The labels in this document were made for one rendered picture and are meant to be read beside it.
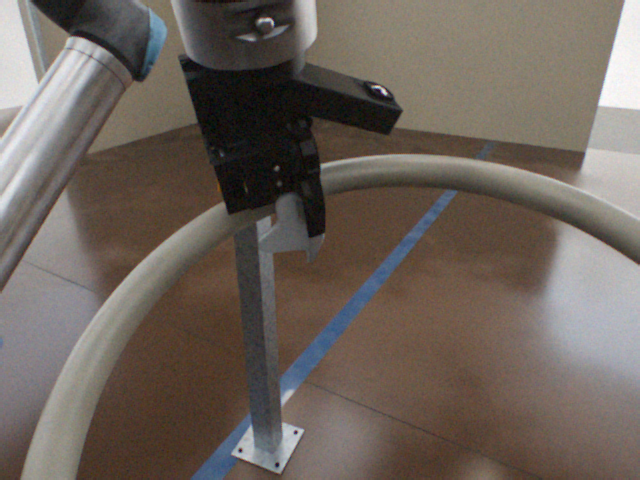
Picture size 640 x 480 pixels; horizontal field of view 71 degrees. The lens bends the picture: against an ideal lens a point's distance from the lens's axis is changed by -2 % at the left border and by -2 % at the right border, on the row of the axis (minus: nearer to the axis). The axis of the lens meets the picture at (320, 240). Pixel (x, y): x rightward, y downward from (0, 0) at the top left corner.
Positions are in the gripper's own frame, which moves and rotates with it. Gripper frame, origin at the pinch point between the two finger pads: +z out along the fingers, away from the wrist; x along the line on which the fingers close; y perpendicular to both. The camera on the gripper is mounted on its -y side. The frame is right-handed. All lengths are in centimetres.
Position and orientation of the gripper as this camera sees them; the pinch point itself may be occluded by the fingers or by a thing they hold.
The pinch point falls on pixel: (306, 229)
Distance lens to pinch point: 46.7
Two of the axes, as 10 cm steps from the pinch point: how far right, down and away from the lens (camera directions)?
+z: 0.6, 6.5, 7.6
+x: 3.6, 7.0, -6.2
